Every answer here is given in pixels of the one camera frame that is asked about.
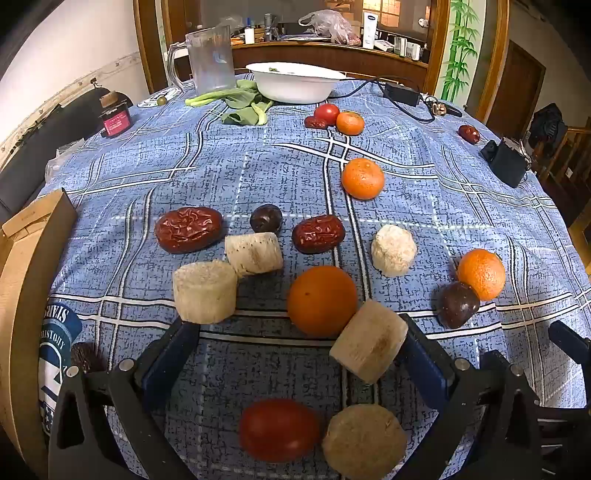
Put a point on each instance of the small red jujube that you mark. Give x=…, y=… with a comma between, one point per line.
x=314, y=122

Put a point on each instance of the blue printed bag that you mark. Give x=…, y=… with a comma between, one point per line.
x=57, y=332

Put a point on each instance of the cardboard box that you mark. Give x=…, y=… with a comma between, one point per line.
x=27, y=277

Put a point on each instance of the black pouch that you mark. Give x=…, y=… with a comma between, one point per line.
x=505, y=162

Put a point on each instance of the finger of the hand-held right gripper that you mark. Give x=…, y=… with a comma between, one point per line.
x=569, y=422
x=570, y=339

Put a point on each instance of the white cup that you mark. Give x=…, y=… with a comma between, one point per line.
x=250, y=36

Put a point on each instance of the white printed card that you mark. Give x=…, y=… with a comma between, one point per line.
x=150, y=100

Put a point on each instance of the blue plaid tablecloth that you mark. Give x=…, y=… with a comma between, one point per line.
x=231, y=161

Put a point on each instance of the bok choy stalk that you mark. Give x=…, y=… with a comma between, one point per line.
x=231, y=92

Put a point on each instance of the white bowl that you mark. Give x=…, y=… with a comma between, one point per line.
x=295, y=85

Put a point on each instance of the wooden chair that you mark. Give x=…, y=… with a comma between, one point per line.
x=570, y=166

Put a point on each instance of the large wrinkled red jujube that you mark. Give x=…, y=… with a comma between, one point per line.
x=188, y=229

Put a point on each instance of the large red tomato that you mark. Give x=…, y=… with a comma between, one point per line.
x=279, y=430

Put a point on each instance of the dark fuzzy object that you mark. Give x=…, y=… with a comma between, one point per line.
x=87, y=357

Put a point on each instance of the bamboo wall decal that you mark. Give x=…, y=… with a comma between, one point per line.
x=459, y=46

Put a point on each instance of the small red tomato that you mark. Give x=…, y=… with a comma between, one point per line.
x=328, y=113

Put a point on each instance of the jar with red label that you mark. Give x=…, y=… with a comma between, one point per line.
x=115, y=120

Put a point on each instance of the plastic bag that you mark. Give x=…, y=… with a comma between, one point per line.
x=328, y=25

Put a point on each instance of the small mandarin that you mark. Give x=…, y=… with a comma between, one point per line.
x=350, y=123

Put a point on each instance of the wooden counter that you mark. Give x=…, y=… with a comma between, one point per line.
x=360, y=57

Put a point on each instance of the black bag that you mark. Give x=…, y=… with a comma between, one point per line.
x=549, y=124

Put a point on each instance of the clear plastic wrapper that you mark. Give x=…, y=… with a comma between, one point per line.
x=62, y=159

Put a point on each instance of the clear plastic pitcher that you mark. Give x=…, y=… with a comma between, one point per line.
x=211, y=60

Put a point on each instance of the wooden door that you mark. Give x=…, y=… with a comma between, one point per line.
x=515, y=92

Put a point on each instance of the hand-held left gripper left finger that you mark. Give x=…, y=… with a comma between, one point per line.
x=170, y=362

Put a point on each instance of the large orange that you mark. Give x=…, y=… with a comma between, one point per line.
x=322, y=300

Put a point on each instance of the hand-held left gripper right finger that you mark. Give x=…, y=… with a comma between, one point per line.
x=425, y=365

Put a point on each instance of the green leaves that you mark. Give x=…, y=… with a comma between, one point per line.
x=273, y=69

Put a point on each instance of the bok choy leaf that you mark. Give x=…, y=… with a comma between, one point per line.
x=247, y=113

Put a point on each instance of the black sofa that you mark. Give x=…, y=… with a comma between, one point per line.
x=60, y=129

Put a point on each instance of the black key fob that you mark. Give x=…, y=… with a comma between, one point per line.
x=454, y=111

